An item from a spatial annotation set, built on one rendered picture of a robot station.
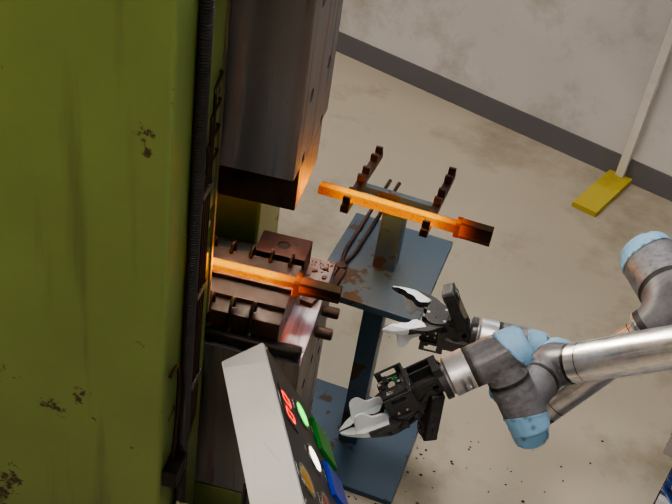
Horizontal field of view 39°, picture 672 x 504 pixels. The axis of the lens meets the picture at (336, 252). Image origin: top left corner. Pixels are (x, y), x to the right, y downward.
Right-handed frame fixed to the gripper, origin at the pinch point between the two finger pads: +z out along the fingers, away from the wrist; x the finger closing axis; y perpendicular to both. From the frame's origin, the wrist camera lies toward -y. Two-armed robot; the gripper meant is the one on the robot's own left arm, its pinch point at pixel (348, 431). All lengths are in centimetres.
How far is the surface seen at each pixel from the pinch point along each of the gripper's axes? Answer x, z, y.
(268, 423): 10.5, 7.6, 22.4
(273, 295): -43.8, 6.7, -1.3
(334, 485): 11.7, 4.5, 3.0
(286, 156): -31, -11, 38
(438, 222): -69, -33, -25
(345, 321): -144, 8, -115
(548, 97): -275, -120, -161
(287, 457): 18.3, 6.0, 22.4
